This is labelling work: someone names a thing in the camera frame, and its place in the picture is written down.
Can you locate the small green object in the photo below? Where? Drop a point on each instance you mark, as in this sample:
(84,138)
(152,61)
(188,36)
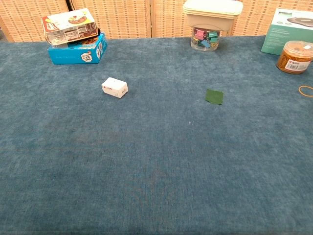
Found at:
(214,97)

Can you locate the blue felt table cloth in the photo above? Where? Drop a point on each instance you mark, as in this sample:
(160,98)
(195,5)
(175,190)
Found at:
(156,159)

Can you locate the small white box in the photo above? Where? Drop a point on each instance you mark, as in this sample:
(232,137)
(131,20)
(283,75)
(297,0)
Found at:
(114,87)

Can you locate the clear jar of binder clips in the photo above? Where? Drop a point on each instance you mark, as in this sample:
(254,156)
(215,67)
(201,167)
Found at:
(205,40)

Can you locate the blue cookie box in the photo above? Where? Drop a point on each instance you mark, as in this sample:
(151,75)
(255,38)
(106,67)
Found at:
(71,56)

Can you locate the bamboo folding screen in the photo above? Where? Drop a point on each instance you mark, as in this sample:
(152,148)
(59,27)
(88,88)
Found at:
(122,17)

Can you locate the cream lidded plastic container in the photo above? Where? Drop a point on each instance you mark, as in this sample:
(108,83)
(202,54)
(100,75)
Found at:
(211,14)

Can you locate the red white snack box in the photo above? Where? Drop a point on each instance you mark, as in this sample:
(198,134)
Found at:
(68,27)

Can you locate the teal product box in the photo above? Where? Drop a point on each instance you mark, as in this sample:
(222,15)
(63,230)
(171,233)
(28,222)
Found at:
(276,34)

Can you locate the loose tan rubber band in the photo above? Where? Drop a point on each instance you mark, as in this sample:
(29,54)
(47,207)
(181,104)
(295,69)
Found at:
(301,91)

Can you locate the orange jar of rubber bands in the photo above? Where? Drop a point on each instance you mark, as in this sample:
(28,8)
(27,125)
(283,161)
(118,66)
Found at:
(293,60)

